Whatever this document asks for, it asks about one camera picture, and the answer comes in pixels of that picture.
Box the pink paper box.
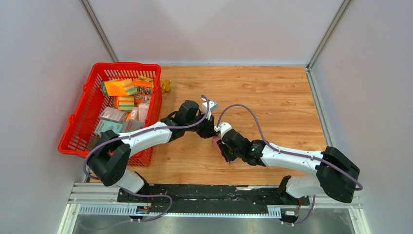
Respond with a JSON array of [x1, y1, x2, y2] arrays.
[[212, 136, 233, 165]]

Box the yellow banana toy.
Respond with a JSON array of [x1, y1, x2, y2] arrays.
[[160, 79, 171, 93]]

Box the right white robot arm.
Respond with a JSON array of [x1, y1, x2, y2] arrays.
[[212, 129, 362, 204]]

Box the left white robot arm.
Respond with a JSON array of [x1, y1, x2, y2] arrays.
[[83, 96, 218, 202]]

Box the teal snack packet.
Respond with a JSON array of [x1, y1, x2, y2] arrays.
[[94, 119, 123, 135]]

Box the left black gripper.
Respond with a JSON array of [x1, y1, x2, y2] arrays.
[[185, 111, 218, 139]]

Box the red plastic basket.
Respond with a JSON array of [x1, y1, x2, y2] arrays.
[[58, 62, 162, 158]]

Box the orange green sponge pack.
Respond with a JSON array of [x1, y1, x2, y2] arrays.
[[100, 78, 138, 97]]

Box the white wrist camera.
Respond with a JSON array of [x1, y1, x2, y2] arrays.
[[214, 122, 232, 138], [200, 98, 218, 120]]

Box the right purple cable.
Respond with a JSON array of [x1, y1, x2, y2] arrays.
[[216, 104, 364, 226]]

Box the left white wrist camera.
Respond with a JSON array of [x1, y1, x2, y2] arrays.
[[200, 98, 218, 120]]

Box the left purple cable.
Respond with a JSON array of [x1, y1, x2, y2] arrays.
[[82, 94, 212, 223]]

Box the aluminium frame rail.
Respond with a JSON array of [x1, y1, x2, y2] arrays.
[[68, 183, 363, 218]]

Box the brown crumpled packet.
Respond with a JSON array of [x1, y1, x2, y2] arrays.
[[87, 135, 100, 152]]

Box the purple cable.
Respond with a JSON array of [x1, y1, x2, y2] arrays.
[[216, 104, 364, 226], [82, 94, 212, 223]]

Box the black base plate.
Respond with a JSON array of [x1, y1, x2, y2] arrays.
[[117, 184, 310, 215]]

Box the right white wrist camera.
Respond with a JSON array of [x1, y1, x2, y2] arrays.
[[214, 122, 232, 138]]

